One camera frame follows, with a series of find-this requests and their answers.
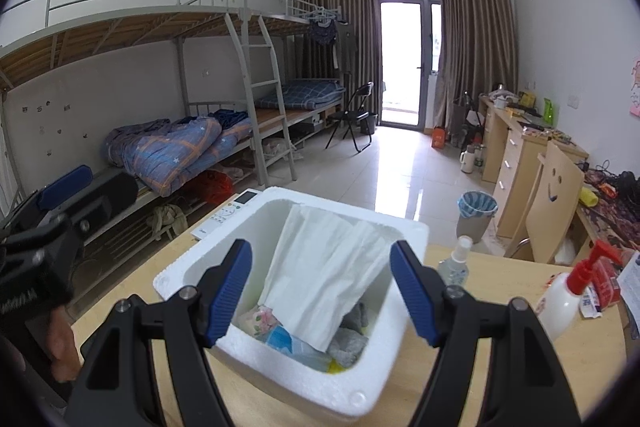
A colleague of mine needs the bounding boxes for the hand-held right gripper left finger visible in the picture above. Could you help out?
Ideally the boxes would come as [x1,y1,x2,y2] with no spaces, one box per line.
[64,238,253,427]

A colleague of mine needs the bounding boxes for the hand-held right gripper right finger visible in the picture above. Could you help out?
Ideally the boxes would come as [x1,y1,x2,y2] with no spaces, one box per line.
[389,240,583,427]

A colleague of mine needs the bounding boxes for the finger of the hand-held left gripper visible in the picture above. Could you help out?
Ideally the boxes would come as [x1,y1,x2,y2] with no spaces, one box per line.
[50,170,138,238]
[0,165,93,233]

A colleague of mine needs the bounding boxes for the green floral tissue packet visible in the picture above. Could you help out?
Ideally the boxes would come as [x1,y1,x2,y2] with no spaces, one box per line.
[237,304,281,338]

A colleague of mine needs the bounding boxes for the grey sock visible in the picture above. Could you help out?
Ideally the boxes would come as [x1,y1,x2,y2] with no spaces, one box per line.
[342,302,370,330]
[327,328,370,367]

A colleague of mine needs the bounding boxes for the green and white plastic packet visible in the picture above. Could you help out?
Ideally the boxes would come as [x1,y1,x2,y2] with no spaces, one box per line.
[259,205,391,353]

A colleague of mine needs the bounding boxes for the white foam box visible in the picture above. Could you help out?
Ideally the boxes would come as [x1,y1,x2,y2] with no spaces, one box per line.
[152,186,431,419]

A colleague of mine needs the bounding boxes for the person's left hand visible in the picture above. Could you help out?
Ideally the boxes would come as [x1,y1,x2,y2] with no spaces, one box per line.
[46,307,82,383]

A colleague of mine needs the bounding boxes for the blue spray bottle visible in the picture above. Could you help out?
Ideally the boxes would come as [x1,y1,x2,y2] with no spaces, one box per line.
[437,235,473,286]

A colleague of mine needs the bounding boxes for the olive cloth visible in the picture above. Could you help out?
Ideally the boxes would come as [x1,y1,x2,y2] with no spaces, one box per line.
[146,203,188,240]

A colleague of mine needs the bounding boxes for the blue orange quilt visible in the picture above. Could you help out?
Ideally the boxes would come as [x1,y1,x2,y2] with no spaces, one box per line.
[102,109,253,198]

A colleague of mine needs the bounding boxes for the white remote control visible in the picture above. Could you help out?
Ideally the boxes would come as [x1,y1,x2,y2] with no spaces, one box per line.
[191,189,262,241]

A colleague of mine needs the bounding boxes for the trash bin with striped bag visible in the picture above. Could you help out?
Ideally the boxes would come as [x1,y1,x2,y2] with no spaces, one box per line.
[456,191,499,244]

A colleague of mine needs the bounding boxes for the red bag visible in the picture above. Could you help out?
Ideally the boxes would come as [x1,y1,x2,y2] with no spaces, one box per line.
[187,170,235,206]

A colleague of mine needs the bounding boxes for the white pump bottle red cap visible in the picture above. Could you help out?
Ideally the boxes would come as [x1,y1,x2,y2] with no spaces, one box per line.
[536,240,626,343]

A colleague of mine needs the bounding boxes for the metal bunk bed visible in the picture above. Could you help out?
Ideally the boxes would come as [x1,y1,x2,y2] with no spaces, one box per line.
[0,0,351,308]

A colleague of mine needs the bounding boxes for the white cloth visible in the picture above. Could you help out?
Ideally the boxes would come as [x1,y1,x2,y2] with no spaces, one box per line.
[262,137,303,160]

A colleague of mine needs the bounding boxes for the wooden desk with drawers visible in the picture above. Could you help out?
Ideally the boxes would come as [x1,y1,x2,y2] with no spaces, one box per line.
[478,94,590,240]

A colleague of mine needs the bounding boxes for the wooden chair with smiley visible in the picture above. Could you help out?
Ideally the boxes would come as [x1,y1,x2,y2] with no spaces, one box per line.
[504,141,585,264]

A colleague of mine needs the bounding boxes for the white snack packet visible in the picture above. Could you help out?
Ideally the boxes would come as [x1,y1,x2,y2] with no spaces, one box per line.
[580,287,603,319]

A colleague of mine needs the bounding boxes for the red snack packet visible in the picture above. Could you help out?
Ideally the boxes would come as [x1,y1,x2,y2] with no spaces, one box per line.
[597,257,623,308]

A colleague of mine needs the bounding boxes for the black folding chair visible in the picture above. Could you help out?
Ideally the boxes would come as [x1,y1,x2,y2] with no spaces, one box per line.
[325,82,376,154]

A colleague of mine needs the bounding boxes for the white bed ladder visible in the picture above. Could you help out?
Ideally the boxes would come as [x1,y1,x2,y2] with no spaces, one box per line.
[224,9,298,188]

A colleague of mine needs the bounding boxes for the desk with patterned cloth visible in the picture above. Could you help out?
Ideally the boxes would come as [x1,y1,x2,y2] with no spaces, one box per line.
[570,172,640,258]

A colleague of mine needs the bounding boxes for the pile of desk clutter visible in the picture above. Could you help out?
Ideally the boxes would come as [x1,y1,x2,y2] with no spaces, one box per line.
[487,84,576,145]

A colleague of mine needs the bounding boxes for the blue plaid bedding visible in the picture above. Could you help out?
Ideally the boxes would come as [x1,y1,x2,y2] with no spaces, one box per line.
[254,78,347,110]

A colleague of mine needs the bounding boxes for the printed paper sheet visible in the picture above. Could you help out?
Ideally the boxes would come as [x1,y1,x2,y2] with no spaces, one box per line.
[616,252,640,308]

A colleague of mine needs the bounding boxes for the glass balcony door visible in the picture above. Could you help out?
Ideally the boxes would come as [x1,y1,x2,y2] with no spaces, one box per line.
[372,0,443,130]

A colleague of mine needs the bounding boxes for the brown curtain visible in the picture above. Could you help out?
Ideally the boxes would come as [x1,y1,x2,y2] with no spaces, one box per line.
[432,0,518,135]
[292,0,376,118]

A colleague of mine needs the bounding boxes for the dark hanging clothes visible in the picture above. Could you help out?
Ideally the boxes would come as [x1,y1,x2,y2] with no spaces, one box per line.
[305,19,358,72]

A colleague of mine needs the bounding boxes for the teal clothes hanger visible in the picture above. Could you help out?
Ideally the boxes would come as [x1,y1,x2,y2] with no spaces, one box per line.
[300,7,341,25]

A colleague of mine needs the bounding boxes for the pink cartoon wall picture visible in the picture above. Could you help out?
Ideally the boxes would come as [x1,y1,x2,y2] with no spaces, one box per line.
[629,55,640,115]

